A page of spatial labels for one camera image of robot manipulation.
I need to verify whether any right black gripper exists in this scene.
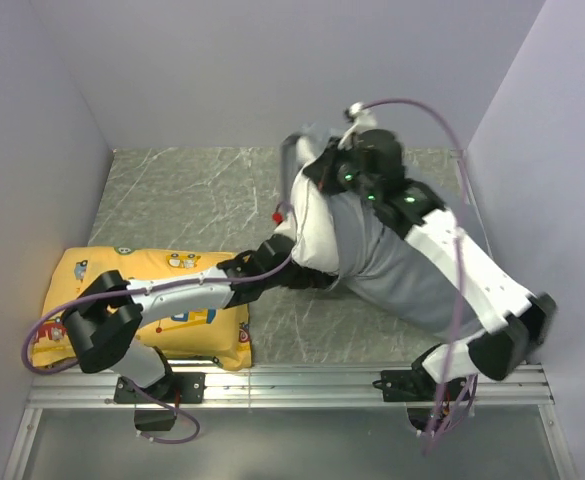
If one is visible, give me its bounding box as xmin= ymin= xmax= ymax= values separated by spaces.
xmin=302 ymin=138 xmax=379 ymax=204

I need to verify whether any white pillow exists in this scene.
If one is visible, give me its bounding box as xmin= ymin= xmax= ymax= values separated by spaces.
xmin=276 ymin=133 xmax=365 ymax=277

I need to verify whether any grey pillowcase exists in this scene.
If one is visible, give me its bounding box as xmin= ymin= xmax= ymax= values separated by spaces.
xmin=279 ymin=122 xmax=493 ymax=344

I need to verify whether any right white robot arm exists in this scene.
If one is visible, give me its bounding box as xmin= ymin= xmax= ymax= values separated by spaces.
xmin=290 ymin=130 xmax=556 ymax=400

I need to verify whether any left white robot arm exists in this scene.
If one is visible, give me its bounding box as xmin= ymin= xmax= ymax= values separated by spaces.
xmin=61 ymin=234 xmax=339 ymax=402

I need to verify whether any yellow cartoon print pillow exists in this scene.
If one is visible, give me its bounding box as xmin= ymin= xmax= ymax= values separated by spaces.
xmin=30 ymin=246 xmax=252 ymax=371

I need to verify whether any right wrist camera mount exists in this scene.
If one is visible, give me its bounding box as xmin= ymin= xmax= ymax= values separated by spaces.
xmin=337 ymin=102 xmax=378 ymax=150

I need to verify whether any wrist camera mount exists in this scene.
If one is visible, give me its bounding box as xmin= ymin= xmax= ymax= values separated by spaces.
xmin=272 ymin=211 xmax=296 ymax=240
xmin=337 ymin=102 xmax=378 ymax=150

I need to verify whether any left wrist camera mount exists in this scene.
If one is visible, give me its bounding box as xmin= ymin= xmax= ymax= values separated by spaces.
xmin=272 ymin=211 xmax=296 ymax=240

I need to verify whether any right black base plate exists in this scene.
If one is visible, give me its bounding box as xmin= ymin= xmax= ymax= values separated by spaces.
xmin=371 ymin=367 xmax=448 ymax=404

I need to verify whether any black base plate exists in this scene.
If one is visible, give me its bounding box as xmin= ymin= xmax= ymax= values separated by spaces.
xmin=113 ymin=371 xmax=206 ymax=404
xmin=371 ymin=367 xmax=448 ymax=404

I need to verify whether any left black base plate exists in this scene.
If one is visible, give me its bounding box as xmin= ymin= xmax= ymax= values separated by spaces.
xmin=113 ymin=371 xmax=206 ymax=404

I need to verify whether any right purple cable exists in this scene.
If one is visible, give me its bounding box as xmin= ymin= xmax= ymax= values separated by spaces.
xmin=356 ymin=97 xmax=478 ymax=456

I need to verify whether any aluminium mounting rail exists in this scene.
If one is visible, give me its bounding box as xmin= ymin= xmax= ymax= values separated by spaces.
xmin=1 ymin=149 xmax=573 ymax=480

